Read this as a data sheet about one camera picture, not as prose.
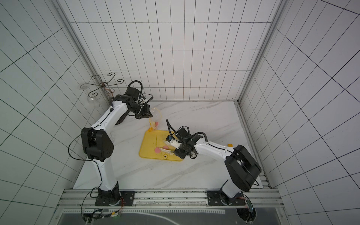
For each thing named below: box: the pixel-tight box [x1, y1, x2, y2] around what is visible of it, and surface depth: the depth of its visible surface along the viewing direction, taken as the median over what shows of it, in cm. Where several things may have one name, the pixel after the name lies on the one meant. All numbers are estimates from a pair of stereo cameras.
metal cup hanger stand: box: [88, 72, 125, 98], surface depth 89 cm
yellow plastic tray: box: [138, 129, 184, 162], surface depth 94 cm
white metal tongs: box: [158, 138, 182, 156], surface depth 78 cm
